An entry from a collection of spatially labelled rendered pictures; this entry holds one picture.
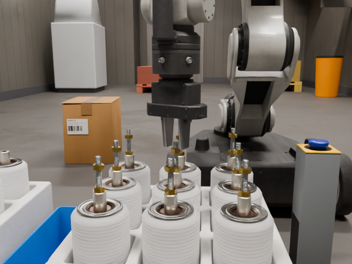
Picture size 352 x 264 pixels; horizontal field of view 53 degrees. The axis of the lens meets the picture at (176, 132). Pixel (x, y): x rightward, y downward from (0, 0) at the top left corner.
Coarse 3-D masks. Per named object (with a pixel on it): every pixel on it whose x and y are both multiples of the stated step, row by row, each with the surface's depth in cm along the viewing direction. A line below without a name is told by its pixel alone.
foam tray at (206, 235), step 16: (208, 192) 85; (144, 208) 76; (208, 208) 75; (208, 224) 68; (64, 240) 62; (208, 240) 62; (64, 256) 57; (128, 256) 57; (208, 256) 57; (272, 256) 57; (288, 256) 57
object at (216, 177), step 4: (212, 172) 79; (216, 172) 78; (220, 172) 77; (252, 172) 79; (212, 176) 79; (216, 176) 77; (220, 176) 76; (224, 176) 76; (228, 176) 75; (248, 176) 76; (252, 176) 78; (212, 180) 79; (216, 180) 77; (220, 180) 76; (248, 180) 76; (252, 180) 78; (212, 184) 79; (216, 184) 77; (212, 188) 79
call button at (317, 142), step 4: (308, 140) 73; (312, 140) 72; (316, 140) 72; (320, 140) 72; (324, 140) 72; (308, 144) 73; (312, 144) 71; (316, 144) 71; (320, 144) 71; (324, 144) 71; (328, 144) 72; (316, 148) 71; (320, 148) 71; (324, 148) 71
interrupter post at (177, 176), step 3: (180, 171) 68; (174, 174) 67; (177, 174) 67; (180, 174) 68; (174, 177) 67; (177, 177) 67; (180, 177) 68; (174, 180) 67; (177, 180) 67; (180, 180) 68; (174, 183) 67; (177, 183) 67; (180, 183) 68; (174, 186) 68; (177, 186) 68; (180, 186) 68
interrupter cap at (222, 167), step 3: (219, 165) 81; (222, 165) 81; (225, 165) 81; (240, 165) 81; (216, 168) 79; (219, 168) 79; (222, 168) 79; (225, 168) 80; (219, 171) 77; (222, 171) 77; (225, 171) 76; (228, 171) 77; (231, 171) 77
